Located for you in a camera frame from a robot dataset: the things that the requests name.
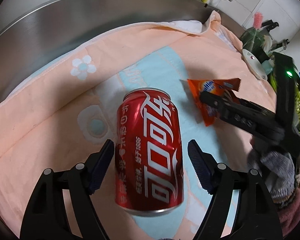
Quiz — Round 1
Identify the orange snack wrapper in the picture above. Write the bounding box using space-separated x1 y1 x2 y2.
186 78 241 126

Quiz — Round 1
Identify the red Coca-Cola can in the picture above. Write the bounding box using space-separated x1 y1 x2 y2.
115 88 184 216

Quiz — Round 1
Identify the gloved right hand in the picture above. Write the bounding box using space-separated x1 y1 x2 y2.
247 137 295 207

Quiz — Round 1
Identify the white ceramic saucer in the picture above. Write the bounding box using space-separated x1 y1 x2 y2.
242 49 268 81

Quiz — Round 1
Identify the teal soap bottle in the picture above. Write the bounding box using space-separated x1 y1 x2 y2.
262 59 275 75

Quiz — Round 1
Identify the green utensil holder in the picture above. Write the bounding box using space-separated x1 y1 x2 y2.
239 27 270 63

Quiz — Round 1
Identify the pink bottle brush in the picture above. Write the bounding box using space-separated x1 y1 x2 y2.
253 12 263 30

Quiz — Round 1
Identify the peach floral towel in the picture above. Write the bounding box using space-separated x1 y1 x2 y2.
0 12 276 235

